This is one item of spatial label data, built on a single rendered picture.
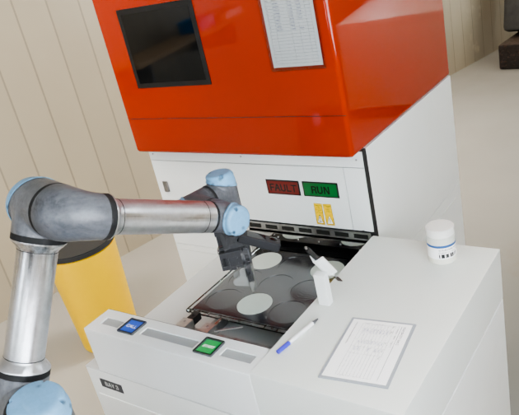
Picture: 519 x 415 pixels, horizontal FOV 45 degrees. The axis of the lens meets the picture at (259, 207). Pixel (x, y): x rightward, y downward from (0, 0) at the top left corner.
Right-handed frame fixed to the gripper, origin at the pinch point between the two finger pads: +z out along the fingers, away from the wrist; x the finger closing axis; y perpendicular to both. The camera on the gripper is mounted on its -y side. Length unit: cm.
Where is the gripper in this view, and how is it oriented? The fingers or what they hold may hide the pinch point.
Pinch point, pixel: (254, 286)
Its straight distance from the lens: 178.5
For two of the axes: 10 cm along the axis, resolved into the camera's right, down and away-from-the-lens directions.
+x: 0.3, 4.0, -9.2
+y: -9.8, 2.0, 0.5
